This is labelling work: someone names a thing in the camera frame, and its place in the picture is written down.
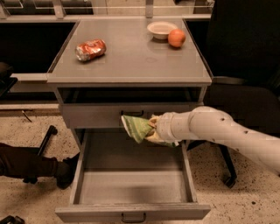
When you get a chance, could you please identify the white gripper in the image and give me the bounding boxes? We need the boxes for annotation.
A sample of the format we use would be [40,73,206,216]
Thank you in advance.
[145,112,194,144]

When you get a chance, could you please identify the green jalapeno chip bag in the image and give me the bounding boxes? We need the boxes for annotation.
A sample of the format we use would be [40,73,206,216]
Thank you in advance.
[122,115,179,148]

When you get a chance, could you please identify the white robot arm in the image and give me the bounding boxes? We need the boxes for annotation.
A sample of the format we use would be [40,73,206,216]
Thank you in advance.
[149,106,280,175]

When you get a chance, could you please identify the open grey middle drawer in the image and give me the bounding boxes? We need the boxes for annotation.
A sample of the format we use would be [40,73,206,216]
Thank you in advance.
[56,129,211,224]

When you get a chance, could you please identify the grey drawer cabinet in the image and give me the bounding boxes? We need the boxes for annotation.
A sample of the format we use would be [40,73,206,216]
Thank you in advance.
[46,17,214,150]

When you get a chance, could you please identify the closed grey top drawer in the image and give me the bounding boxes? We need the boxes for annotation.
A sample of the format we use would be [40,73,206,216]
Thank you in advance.
[59,102,201,129]

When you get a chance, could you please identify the orange fruit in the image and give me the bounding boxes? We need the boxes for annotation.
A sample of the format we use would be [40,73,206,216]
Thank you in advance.
[168,29,186,48]

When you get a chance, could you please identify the black shoe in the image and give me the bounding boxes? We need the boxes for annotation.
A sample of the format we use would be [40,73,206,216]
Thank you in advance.
[54,153,80,190]

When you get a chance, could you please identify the white paper bowl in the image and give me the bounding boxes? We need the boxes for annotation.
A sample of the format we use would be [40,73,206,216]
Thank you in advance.
[147,21,177,40]

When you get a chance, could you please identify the black chair base left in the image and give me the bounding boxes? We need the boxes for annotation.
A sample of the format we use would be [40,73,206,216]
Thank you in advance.
[23,125,58,184]

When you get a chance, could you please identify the crushed orange soda can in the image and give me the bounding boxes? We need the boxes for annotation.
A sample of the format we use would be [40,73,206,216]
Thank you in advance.
[75,39,107,62]

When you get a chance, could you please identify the black office chair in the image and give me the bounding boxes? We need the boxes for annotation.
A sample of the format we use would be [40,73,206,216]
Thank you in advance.
[186,0,280,189]

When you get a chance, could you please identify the person's leg dark trousers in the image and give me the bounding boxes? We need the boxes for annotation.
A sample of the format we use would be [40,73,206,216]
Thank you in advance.
[0,143,58,179]

